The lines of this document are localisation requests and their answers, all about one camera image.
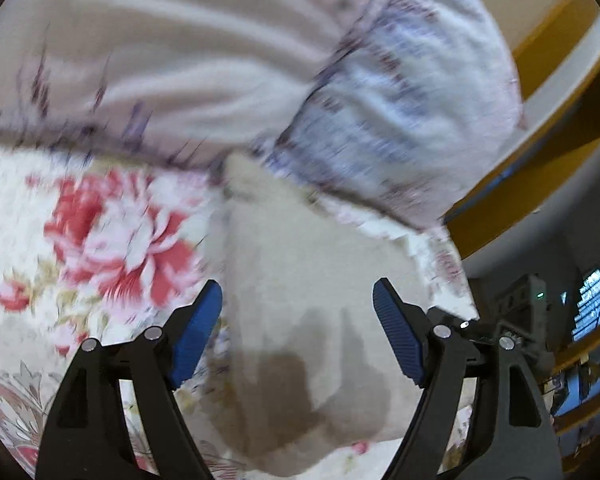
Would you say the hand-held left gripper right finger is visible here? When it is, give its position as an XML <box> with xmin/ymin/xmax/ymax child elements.
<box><xmin>372</xmin><ymin>277</ymin><xmax>565</xmax><ymax>480</ymax></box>

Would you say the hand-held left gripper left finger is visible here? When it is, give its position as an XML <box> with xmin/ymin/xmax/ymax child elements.
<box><xmin>35</xmin><ymin>279</ymin><xmax>224</xmax><ymax>480</ymax></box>

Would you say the beige cable-knit sweater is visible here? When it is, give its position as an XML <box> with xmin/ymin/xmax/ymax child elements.
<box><xmin>200</xmin><ymin>152</ymin><xmax>432</xmax><ymax>479</ymax></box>

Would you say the floral bedsheet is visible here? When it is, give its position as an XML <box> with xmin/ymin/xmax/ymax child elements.
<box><xmin>0</xmin><ymin>147</ymin><xmax>481</xmax><ymax>480</ymax></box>

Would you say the grey appliance with green light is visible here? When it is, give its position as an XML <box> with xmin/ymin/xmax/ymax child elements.
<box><xmin>494</xmin><ymin>274</ymin><xmax>552</xmax><ymax>353</ymax></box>

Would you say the wooden shelf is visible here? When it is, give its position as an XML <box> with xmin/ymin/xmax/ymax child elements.
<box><xmin>542</xmin><ymin>327</ymin><xmax>600</xmax><ymax>436</ymax></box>

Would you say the window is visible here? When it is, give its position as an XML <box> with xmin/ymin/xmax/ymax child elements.
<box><xmin>571</xmin><ymin>266</ymin><xmax>600</xmax><ymax>345</ymax></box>

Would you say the yellow wooden frame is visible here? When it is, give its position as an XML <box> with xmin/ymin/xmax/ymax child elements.
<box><xmin>442</xmin><ymin>0</ymin><xmax>600</xmax><ymax>261</ymax></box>

